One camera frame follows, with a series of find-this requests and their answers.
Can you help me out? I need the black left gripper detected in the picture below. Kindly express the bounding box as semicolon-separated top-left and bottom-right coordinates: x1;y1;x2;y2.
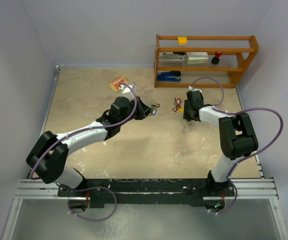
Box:
119;96;152;126

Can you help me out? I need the red key tag with key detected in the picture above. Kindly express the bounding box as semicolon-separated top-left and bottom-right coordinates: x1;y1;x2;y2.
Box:
174;98;182;108

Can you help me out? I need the red S-shaped carabiner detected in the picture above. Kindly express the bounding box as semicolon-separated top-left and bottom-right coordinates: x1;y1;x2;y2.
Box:
173;103;180;112

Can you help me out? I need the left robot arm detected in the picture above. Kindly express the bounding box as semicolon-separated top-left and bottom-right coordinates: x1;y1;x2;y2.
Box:
26;97;153;196

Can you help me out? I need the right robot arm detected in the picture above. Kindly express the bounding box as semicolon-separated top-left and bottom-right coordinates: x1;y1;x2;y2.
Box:
183;87;259;196

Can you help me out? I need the orange spiral notebook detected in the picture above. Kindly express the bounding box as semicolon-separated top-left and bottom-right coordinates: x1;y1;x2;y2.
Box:
108;76;129;93

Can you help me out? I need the blue stapler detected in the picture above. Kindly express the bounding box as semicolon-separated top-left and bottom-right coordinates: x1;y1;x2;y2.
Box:
157;70;181;82

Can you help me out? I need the wooden shelf rack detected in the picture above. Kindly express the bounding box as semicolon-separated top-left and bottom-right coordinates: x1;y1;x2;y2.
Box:
154;35;260;88

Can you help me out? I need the white and red box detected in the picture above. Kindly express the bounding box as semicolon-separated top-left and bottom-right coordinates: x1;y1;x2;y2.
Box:
186;52;209;64

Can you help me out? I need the red and black stamp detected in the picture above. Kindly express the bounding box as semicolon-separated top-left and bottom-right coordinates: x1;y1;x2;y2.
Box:
211;52;222;65

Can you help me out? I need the white stapler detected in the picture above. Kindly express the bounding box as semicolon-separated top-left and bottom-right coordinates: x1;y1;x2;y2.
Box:
159;51;186;62

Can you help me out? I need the yellow-lidded container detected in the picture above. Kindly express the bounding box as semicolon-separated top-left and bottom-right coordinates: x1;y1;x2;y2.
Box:
177;36;188;47

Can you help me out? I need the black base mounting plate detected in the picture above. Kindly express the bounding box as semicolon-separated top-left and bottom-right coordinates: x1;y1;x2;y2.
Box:
58;178;235;208

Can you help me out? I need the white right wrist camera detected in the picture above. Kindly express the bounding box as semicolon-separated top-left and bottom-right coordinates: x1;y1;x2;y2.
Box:
188;85;200;92

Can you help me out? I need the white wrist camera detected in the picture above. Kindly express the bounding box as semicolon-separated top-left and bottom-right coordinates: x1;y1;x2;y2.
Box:
119;83;137;101
188;85;200;92

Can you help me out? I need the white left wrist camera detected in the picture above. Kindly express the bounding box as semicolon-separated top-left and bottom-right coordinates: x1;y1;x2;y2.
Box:
119;83;137;101

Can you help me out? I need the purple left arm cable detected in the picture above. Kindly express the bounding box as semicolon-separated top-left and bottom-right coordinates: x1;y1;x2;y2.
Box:
28;82;139;222

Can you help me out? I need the aluminium frame rail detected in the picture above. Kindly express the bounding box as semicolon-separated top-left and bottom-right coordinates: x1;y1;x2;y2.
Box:
15;178;279;200

